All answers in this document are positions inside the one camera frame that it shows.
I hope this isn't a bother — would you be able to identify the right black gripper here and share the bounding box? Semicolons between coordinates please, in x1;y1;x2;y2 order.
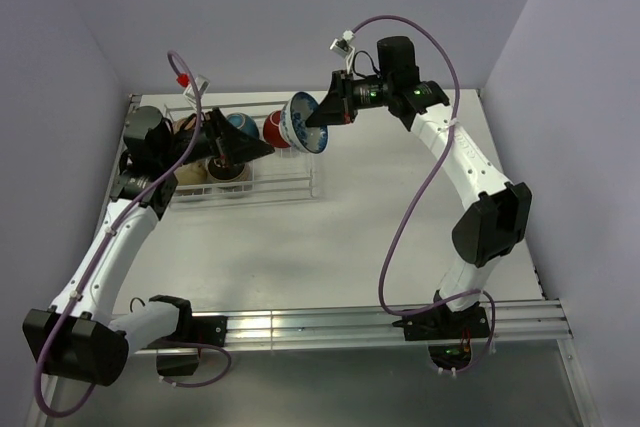
306;69;393;127

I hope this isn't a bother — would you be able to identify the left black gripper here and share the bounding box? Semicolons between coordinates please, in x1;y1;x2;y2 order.
158;107;274;170

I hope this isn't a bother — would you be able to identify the tan bowl dark rim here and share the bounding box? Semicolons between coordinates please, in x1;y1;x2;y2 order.
226;112;260;139

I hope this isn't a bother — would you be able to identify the small tan bowl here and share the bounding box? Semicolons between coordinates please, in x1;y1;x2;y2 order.
207;159;251;184

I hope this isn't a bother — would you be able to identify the white bowl red outside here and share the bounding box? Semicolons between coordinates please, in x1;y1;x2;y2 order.
262;110;290;149

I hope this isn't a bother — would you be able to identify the blue white patterned bowl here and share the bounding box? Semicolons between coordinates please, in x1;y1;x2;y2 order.
279;92;329;155

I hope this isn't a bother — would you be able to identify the black glazed bowl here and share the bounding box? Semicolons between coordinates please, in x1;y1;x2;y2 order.
174;160;208;186

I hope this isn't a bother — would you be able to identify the tan bowl speckled outside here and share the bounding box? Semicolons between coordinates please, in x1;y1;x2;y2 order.
172;114;197;137

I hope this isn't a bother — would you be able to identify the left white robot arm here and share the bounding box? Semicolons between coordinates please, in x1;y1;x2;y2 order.
23;106;275;386

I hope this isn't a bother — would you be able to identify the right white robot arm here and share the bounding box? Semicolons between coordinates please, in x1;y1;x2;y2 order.
305;31;532;337

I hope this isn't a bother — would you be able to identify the white wire dish rack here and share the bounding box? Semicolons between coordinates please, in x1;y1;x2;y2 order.
172;92;315;209

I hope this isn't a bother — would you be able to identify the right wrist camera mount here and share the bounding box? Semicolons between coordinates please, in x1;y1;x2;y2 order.
330;30;380;78

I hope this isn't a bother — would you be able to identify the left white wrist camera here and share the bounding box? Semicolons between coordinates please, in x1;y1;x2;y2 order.
176;73;210;105

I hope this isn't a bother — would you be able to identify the aluminium rail frame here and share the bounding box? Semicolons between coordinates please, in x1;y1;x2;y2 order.
29;89;601;427

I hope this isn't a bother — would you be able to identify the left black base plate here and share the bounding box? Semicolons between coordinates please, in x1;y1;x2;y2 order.
149;315;229;349

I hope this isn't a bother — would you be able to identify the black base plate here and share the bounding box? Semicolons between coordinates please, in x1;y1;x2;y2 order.
149;315;229;349
392;303;491;341

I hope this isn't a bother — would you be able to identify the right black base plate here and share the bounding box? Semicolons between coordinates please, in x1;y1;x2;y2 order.
392;303;491;341

